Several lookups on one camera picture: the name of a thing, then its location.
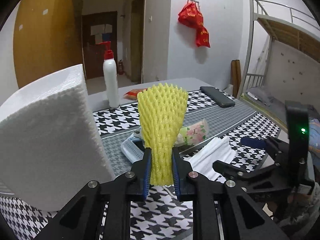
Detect metal bunk bed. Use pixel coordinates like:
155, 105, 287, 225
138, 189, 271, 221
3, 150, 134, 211
237, 0, 319, 130

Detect red hanging bag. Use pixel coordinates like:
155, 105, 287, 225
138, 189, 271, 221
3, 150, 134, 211
178, 1, 210, 48

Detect houndstooth grey tablecloth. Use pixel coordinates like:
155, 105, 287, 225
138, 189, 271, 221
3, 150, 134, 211
1, 78, 280, 239

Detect blue surgical face mask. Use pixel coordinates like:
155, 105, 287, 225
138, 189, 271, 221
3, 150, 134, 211
120, 133, 145, 163

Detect red snack packet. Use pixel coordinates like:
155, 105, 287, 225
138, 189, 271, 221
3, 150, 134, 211
123, 88, 147, 100

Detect white lotion pump bottle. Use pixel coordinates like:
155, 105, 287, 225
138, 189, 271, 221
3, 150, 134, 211
99, 41, 120, 108

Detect white styrofoam box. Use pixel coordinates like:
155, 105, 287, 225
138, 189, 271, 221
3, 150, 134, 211
1, 64, 115, 211

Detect red fire extinguisher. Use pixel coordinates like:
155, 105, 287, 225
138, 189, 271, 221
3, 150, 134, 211
118, 60, 124, 75

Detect yellow foam fruit net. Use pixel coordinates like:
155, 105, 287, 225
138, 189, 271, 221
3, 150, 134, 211
137, 83, 188, 186

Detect white folded face mask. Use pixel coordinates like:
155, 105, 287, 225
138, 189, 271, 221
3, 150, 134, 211
186, 136, 236, 181

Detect black smartphone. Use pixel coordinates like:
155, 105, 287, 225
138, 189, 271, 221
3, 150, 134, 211
200, 86, 235, 108

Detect dark brown entrance door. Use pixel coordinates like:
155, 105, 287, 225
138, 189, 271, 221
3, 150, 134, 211
82, 11, 118, 79

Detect wooden wardrobe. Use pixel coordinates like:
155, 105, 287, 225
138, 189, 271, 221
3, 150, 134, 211
13, 0, 83, 88

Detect wooden side door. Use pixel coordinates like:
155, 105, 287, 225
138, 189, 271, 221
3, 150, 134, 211
130, 0, 145, 83

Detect floral plastic bag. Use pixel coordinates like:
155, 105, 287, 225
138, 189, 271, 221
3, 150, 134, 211
174, 119, 209, 147

